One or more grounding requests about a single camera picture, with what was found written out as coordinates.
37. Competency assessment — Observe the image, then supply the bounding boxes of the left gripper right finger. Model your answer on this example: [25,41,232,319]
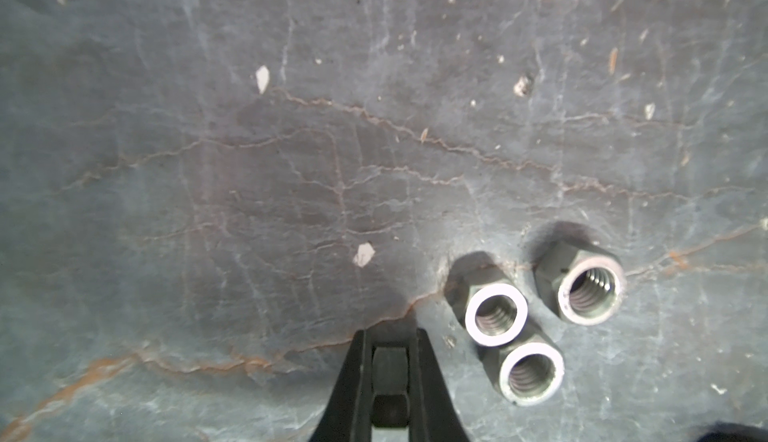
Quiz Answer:
[408,328,469,442]

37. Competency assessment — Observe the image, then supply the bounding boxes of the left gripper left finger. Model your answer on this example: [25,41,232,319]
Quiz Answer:
[310,330,374,442]

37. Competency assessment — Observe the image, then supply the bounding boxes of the small black nut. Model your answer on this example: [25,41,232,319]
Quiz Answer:
[371,346,410,429]

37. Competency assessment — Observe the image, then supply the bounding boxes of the silver hex nut lower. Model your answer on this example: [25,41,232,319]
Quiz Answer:
[480,321,565,407]

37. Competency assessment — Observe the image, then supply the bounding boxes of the silver hex nut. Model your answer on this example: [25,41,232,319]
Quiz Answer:
[534,240,627,326]
[480,321,565,407]
[444,265,529,347]

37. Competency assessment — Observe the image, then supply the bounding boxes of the silver hex nut middle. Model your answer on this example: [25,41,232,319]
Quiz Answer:
[444,265,529,347]

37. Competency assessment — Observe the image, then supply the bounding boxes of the silver hex nut upper right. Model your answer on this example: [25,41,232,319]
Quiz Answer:
[534,240,627,326]

